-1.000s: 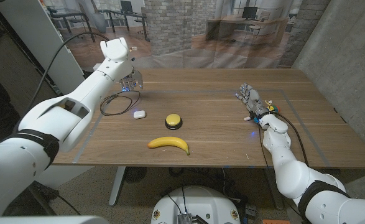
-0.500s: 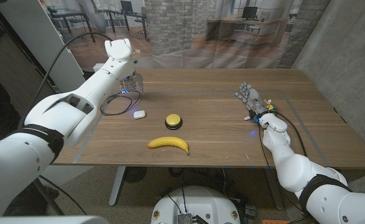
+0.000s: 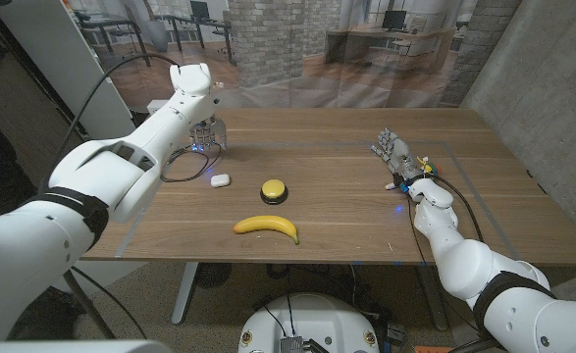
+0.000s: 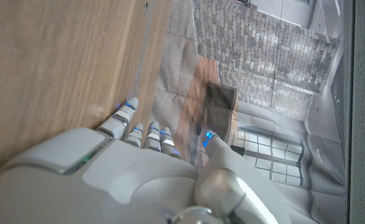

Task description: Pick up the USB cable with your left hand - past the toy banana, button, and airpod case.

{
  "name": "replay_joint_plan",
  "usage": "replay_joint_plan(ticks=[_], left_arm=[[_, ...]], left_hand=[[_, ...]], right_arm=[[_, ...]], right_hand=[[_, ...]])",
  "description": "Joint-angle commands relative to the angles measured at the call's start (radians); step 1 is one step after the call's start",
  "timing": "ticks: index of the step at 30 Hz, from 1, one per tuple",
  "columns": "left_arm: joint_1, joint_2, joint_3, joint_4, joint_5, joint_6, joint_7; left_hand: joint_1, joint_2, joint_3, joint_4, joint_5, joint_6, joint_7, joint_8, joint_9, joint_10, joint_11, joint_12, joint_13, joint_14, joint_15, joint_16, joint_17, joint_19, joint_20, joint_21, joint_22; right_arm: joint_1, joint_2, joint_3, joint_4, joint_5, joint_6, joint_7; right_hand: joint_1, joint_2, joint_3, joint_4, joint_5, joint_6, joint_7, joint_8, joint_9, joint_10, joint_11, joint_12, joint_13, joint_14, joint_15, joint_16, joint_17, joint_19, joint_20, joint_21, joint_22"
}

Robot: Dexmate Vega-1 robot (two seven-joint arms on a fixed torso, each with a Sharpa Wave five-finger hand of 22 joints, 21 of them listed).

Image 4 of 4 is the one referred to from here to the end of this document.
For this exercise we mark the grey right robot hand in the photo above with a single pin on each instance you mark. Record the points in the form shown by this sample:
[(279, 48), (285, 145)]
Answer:
[(107, 186)]

